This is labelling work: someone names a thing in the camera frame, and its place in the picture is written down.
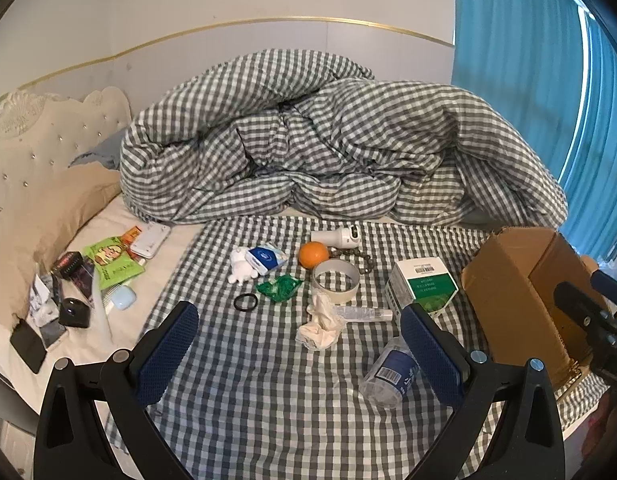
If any green bead bracelet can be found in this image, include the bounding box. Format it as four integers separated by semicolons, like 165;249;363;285
345;248;376;276

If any orange fruit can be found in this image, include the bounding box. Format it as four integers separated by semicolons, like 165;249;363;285
298;242;330;270

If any crumpled white paper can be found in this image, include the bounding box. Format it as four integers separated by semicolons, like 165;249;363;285
28;274;60;327

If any grey checked duvet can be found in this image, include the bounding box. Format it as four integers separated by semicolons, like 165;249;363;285
120;49;567;229

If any green snack bag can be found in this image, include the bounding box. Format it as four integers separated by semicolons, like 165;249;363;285
83;236;145;290

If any white handheld device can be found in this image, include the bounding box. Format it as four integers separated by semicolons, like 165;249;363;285
310;226;360;249

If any black round device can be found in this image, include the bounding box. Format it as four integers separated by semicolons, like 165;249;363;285
58;298;92;328

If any grey checked bed sheet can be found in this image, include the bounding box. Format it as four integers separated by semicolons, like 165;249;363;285
103;213;610;480

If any beige tape roll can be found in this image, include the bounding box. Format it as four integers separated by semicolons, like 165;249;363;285
310;259;360;304

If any clear plastic water bottle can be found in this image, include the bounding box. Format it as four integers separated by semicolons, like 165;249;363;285
360;336;419;408

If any green white carton box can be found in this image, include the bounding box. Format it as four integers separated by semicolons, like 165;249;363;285
384;257;459;318

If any blue curtain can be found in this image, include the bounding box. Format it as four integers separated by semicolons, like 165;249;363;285
453;0;617;262

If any blue tissue pack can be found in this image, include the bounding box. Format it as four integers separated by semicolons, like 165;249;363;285
244;243;288;276

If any green wrapper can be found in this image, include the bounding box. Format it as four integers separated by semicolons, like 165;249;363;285
256;274;303;302

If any white plush toy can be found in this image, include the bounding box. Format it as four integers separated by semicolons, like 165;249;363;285
228;247;258;284

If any brown cardboard box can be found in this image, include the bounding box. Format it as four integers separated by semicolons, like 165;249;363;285
461;228;607;390

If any beige tufted pillow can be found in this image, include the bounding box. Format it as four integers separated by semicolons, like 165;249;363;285
0;87;130;328

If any white flat case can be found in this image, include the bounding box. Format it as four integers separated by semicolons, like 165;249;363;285
130;222;172;259

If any orange packet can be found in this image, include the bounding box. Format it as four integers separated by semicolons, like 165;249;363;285
120;226;142;264

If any dark foil packet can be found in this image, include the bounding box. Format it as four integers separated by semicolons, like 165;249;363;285
71;257;95;304

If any light blue earbuds case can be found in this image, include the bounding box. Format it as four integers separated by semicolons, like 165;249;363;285
103;284;137;313

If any white tissue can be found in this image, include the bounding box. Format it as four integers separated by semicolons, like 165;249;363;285
295;292;346;351

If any clear plastic tube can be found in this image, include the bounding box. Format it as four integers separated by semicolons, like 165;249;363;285
333;306;393;323

